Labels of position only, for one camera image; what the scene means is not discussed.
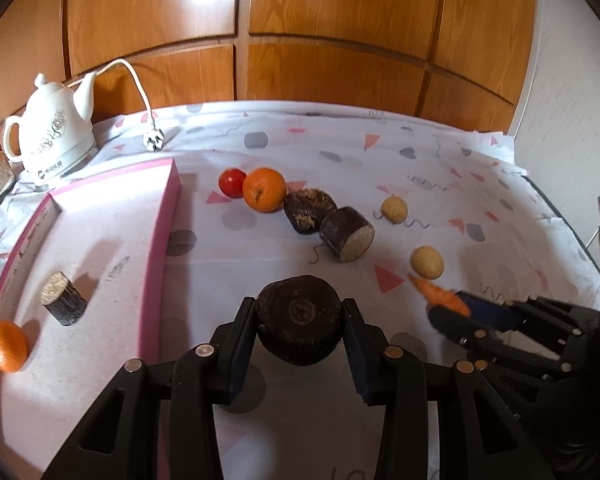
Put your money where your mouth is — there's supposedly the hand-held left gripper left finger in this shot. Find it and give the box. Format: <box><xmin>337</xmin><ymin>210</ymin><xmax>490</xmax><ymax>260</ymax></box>
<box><xmin>40</xmin><ymin>296</ymin><xmax>261</xmax><ymax>480</ymax></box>

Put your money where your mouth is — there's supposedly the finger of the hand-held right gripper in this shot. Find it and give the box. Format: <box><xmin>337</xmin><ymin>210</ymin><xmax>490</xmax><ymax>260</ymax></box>
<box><xmin>427</xmin><ymin>305</ymin><xmax>572</xmax><ymax>377</ymax></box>
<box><xmin>455</xmin><ymin>290</ymin><xmax>600</xmax><ymax>361</ymax></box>

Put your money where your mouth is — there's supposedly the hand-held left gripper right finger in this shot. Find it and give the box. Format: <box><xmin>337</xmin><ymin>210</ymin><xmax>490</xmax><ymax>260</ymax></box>
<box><xmin>341</xmin><ymin>297</ymin><xmax>556</xmax><ymax>480</ymax></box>

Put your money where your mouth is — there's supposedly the orange carrot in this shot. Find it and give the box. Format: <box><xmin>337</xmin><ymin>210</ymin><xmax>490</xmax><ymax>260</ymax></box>
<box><xmin>407</xmin><ymin>274</ymin><xmax>473</xmax><ymax>317</ymax></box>

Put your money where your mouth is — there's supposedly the dark round sugarcane chunk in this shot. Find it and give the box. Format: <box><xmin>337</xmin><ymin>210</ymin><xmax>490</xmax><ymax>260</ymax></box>
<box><xmin>256</xmin><ymin>276</ymin><xmax>343</xmax><ymax>367</ymax></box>

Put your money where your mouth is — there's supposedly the small yellow potato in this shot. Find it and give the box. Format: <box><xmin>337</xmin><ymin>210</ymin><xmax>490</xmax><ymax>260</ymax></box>
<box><xmin>410</xmin><ymin>245</ymin><xmax>445</xmax><ymax>280</ymax></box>
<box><xmin>380</xmin><ymin>196</ymin><xmax>409</xmax><ymax>224</ymax></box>

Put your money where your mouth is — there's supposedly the pink-rimmed box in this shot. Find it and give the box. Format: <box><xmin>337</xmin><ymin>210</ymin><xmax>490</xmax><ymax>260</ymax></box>
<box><xmin>0</xmin><ymin>157</ymin><xmax>182</xmax><ymax>480</ymax></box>

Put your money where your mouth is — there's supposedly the large orange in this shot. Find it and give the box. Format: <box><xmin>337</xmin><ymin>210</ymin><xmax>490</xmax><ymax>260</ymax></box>
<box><xmin>242</xmin><ymin>167</ymin><xmax>287</xmax><ymax>213</ymax></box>

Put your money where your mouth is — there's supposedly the red tomato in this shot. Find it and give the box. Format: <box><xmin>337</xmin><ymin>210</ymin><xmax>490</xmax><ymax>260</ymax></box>
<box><xmin>218</xmin><ymin>168</ymin><xmax>247</xmax><ymax>199</ymax></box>

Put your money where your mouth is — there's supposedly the cut dark sugarcane chunk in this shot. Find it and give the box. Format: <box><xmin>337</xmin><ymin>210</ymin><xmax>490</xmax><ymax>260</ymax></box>
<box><xmin>319</xmin><ymin>206</ymin><xmax>376</xmax><ymax>264</ymax></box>

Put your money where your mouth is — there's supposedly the hairy dark sugarcane chunk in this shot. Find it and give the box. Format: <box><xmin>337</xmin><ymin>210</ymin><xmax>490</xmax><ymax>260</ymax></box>
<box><xmin>283</xmin><ymin>188</ymin><xmax>338</xmax><ymax>234</ymax></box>

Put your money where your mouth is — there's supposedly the small dark sugarcane piece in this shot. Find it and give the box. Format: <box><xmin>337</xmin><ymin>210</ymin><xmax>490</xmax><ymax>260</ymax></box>
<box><xmin>41</xmin><ymin>271</ymin><xmax>87</xmax><ymax>327</ymax></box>

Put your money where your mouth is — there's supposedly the patterned white tablecloth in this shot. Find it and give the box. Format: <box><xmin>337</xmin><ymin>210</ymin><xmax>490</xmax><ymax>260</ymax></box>
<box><xmin>0</xmin><ymin>101</ymin><xmax>600</xmax><ymax>480</ymax></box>

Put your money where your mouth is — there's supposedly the small orange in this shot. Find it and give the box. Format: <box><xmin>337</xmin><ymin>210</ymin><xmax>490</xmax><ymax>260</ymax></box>
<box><xmin>0</xmin><ymin>321</ymin><xmax>29</xmax><ymax>374</ymax></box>

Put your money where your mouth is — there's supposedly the white ceramic kettle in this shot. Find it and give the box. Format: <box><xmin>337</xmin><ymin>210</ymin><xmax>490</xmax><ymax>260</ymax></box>
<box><xmin>3</xmin><ymin>73</ymin><xmax>99</xmax><ymax>191</ymax></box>

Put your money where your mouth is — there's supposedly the wooden wardrobe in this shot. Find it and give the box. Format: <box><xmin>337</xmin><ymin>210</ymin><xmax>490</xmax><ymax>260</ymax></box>
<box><xmin>0</xmin><ymin>0</ymin><xmax>538</xmax><ymax>158</ymax></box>

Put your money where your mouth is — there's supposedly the white power cable with plug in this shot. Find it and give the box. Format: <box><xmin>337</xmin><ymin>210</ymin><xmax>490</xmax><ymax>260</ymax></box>
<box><xmin>91</xmin><ymin>58</ymin><xmax>167</xmax><ymax>153</ymax></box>

